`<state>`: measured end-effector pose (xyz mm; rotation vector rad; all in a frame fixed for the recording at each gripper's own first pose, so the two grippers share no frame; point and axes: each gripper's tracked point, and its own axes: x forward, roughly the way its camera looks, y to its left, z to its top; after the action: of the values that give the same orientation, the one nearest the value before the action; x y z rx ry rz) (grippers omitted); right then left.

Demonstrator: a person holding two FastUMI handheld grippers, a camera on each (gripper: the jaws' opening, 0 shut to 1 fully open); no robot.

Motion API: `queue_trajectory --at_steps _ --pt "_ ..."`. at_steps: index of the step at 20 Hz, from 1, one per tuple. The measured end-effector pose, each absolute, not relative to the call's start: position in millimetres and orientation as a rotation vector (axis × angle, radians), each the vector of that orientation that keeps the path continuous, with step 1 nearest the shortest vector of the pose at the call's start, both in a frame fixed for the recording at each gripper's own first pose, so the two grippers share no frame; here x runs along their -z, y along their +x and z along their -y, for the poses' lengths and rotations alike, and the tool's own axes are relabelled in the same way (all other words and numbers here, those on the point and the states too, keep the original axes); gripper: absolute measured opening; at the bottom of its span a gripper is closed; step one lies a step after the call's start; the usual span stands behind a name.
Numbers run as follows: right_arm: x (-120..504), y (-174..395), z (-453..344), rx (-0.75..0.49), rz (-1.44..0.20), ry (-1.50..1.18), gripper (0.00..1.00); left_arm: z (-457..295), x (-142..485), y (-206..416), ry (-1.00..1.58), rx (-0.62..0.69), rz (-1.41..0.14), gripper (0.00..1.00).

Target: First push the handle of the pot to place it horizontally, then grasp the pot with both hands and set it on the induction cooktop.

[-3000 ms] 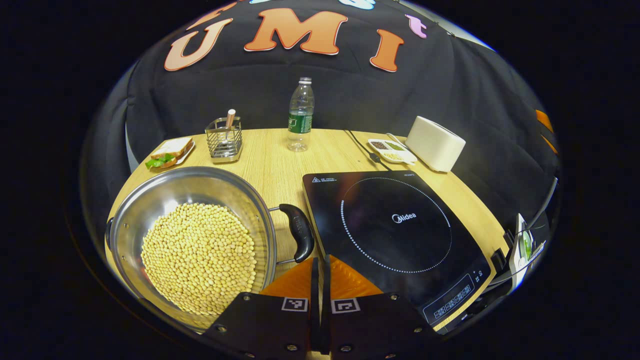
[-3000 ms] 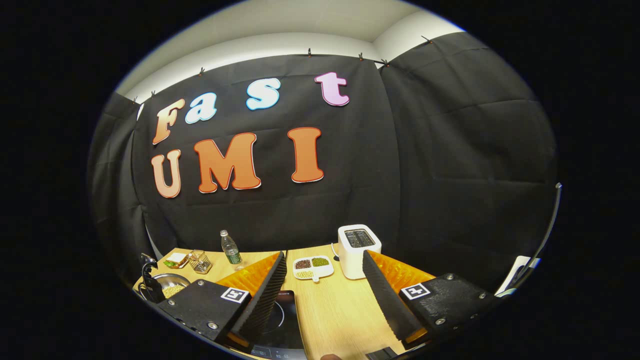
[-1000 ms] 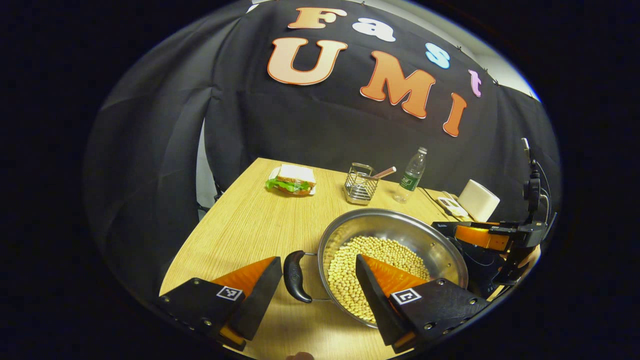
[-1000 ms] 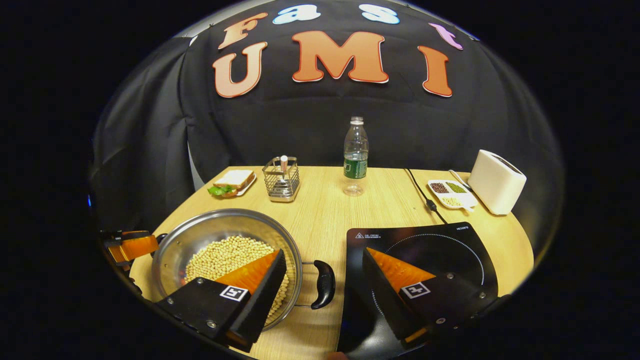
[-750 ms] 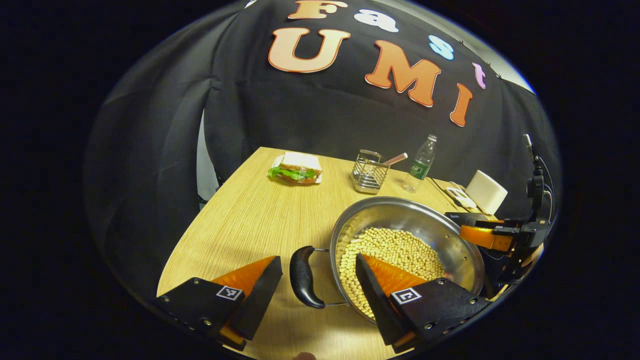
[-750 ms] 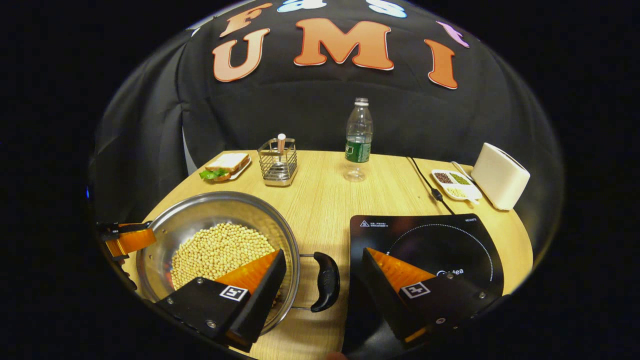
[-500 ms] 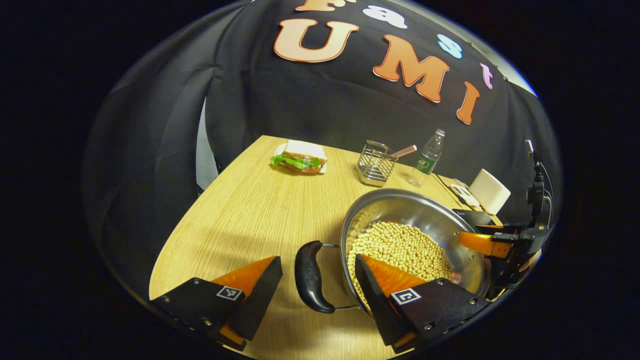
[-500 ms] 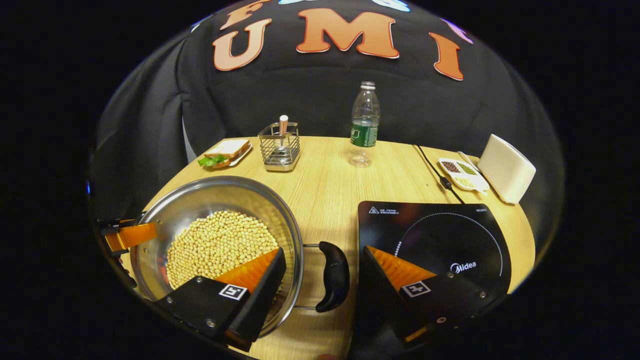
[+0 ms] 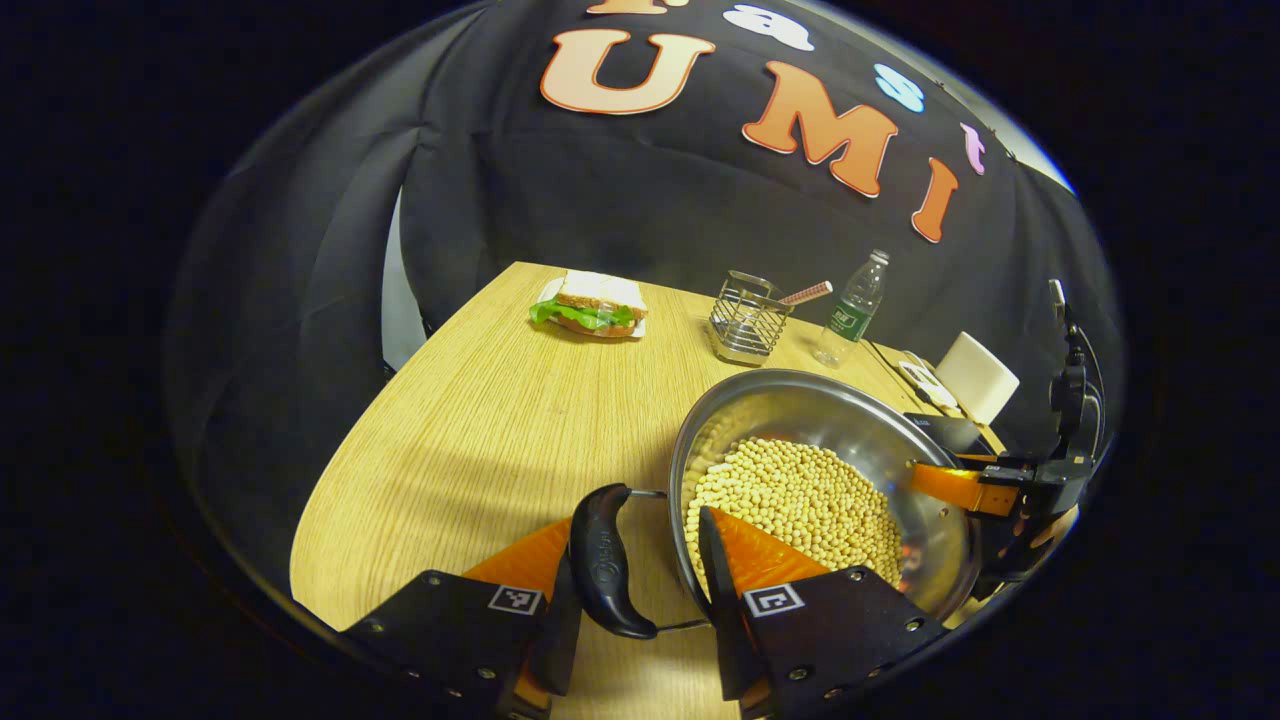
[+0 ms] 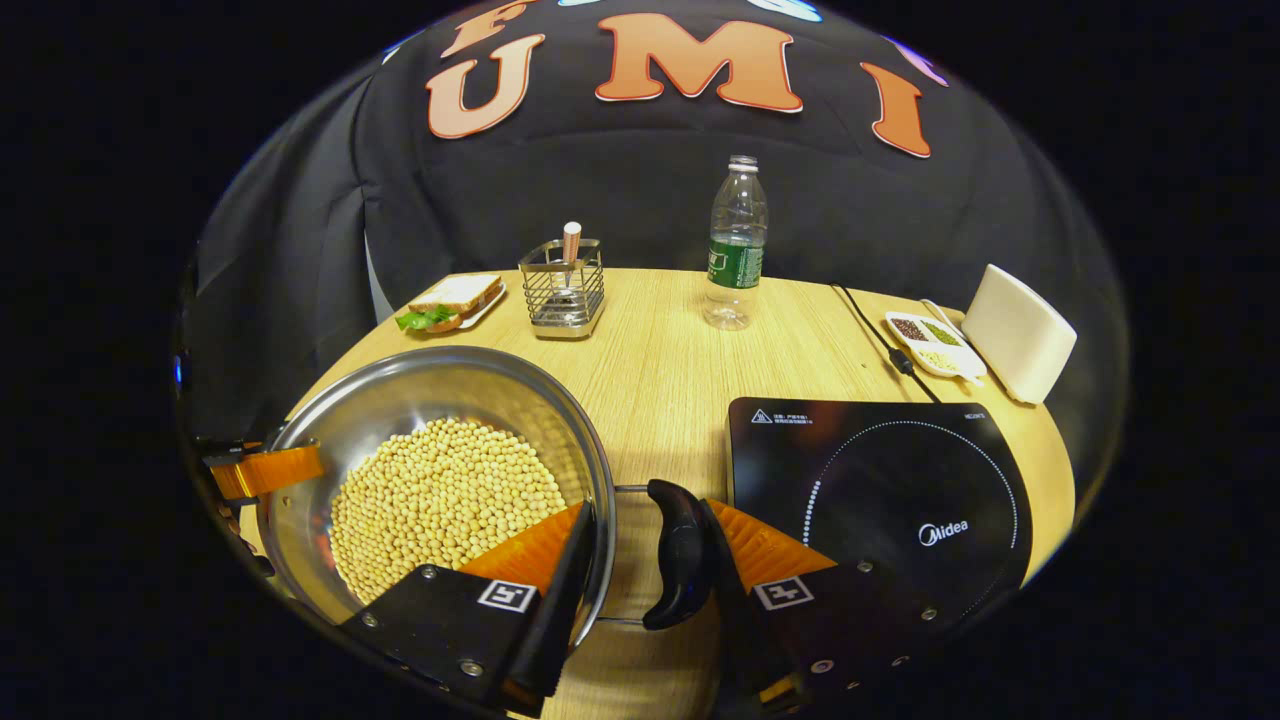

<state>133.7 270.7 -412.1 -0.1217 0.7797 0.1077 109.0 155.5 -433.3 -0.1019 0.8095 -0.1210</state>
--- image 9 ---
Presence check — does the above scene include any black power cable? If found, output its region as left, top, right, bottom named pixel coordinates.
left=865, top=340, right=916, bottom=386

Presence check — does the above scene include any metal wire utensil holder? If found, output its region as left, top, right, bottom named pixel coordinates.
left=708, top=270, right=794, bottom=367

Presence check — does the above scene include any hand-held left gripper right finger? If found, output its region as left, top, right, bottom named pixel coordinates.
left=697, top=505, right=951, bottom=719

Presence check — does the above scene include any sandwich with lettuce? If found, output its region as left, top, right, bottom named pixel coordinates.
left=528, top=270, right=649, bottom=339

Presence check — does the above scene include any white box appliance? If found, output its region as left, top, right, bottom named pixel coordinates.
left=935, top=331, right=1021, bottom=426

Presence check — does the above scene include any pile of soybeans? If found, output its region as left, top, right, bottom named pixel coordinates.
left=683, top=437, right=904, bottom=591

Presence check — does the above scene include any clear plastic water bottle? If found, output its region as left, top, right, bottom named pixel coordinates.
left=814, top=249, right=891, bottom=370

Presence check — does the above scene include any black backdrop cloth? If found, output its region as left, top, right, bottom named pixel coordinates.
left=165, top=0, right=1121, bottom=601

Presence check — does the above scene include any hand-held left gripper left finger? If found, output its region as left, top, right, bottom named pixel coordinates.
left=340, top=515, right=583, bottom=717

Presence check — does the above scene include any steel pot with black handle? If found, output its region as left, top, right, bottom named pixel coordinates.
left=568, top=369, right=983, bottom=641

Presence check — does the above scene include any black induction cooktop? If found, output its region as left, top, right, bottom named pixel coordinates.
left=903, top=410, right=1001, bottom=459

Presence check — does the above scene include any white seasoning dish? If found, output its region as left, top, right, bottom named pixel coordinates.
left=897, top=350, right=961, bottom=413

